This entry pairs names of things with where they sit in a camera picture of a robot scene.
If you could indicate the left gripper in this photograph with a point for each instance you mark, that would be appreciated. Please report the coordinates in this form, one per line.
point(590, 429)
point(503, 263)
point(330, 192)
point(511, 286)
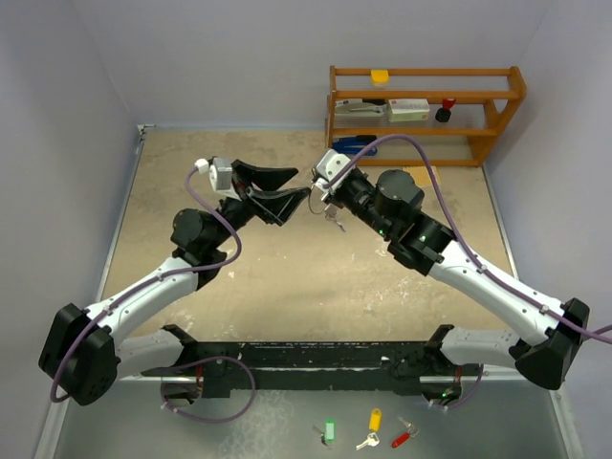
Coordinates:
point(272, 206)

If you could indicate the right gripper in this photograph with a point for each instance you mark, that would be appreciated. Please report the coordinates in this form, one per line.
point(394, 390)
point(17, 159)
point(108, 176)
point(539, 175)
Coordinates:
point(334, 197)

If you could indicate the large metal keyring with clips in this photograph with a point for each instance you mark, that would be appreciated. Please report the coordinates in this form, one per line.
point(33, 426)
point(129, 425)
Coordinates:
point(318, 206)

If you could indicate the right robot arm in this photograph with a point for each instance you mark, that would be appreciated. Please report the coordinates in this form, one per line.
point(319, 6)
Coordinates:
point(540, 341)

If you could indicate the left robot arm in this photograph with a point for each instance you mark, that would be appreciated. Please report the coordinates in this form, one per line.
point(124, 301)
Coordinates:
point(80, 353)

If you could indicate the blue stapler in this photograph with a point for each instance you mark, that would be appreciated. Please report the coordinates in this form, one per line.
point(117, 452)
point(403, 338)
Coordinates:
point(352, 145)

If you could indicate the brown envelope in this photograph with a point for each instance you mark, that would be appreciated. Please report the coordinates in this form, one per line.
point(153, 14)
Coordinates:
point(423, 176)

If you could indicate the white stapler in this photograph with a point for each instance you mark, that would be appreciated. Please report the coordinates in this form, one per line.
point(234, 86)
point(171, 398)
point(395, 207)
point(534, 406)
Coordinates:
point(360, 108)

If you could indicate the white red cardboard box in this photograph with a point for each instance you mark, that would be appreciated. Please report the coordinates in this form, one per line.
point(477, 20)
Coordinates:
point(408, 109)

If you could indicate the red black stamp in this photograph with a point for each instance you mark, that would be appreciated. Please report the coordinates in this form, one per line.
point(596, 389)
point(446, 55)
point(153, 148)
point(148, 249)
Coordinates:
point(443, 113)

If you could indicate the yellow small box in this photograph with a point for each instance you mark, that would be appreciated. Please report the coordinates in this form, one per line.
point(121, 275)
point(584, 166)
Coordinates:
point(379, 78)

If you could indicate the wooden shelf rack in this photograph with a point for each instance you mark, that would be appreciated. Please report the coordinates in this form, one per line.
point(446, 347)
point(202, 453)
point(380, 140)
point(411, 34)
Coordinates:
point(471, 105)

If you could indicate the yellow tag key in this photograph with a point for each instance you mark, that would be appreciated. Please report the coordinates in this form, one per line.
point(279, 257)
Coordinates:
point(372, 439)

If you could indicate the red tag key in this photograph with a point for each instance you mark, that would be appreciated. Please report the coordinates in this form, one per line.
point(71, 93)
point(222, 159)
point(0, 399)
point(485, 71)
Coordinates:
point(410, 431)

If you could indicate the green tag key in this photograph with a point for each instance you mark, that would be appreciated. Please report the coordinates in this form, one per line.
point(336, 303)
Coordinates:
point(327, 434)

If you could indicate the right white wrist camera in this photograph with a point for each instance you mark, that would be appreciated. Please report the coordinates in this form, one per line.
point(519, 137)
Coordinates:
point(330, 171)

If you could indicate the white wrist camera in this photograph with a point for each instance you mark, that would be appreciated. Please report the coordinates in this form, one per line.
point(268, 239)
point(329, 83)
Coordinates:
point(220, 174)
point(330, 171)

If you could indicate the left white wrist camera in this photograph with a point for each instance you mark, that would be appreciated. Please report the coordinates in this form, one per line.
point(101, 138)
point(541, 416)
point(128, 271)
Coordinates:
point(220, 174)

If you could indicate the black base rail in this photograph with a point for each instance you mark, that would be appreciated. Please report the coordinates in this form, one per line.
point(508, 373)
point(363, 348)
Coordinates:
point(406, 368)

